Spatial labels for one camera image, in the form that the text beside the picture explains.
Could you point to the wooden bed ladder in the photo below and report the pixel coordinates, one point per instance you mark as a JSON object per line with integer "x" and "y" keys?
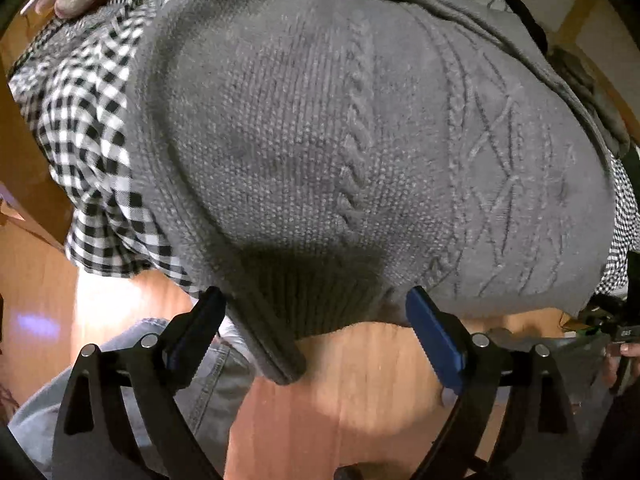
{"x": 25, "y": 170}

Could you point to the person's left leg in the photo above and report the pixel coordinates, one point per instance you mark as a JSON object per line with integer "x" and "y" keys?
{"x": 210, "y": 400}

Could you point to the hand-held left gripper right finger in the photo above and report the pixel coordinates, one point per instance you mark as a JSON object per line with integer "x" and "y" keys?
{"x": 435, "y": 340}

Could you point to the black white checkered bed sheet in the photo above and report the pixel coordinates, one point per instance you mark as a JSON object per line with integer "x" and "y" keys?
{"x": 85, "y": 125}

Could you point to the wooden bunk bed frame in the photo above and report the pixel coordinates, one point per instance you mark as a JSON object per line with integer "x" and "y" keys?
{"x": 575, "y": 15}

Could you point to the person's right hand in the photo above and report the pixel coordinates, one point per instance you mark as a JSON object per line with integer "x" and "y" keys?
{"x": 614, "y": 365}

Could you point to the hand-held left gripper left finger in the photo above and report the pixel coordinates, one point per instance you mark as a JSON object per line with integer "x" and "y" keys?
{"x": 192, "y": 340}

